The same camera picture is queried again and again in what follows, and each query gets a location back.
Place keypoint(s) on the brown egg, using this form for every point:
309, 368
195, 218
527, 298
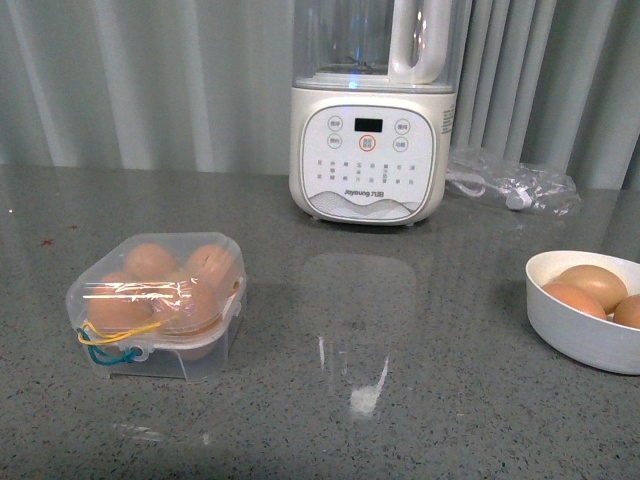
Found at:
110, 309
150, 261
627, 312
575, 298
186, 307
216, 266

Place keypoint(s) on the clear plastic egg box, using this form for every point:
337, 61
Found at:
193, 358

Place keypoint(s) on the brown egg in box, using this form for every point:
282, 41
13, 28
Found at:
110, 309
150, 261
216, 266

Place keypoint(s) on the pale egg back in bowl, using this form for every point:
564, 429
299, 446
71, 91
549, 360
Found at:
605, 286

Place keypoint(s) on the white Joyoung blender appliance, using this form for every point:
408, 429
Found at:
373, 101

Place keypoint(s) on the clear plastic bag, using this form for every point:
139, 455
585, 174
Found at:
480, 176

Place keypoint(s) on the grey curtain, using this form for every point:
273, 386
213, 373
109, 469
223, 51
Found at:
205, 85

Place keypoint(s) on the blue rubber band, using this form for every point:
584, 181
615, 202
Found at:
101, 357

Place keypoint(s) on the yellow rubber band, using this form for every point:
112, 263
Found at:
88, 334

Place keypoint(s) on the white ceramic bowl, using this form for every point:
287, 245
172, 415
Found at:
598, 343

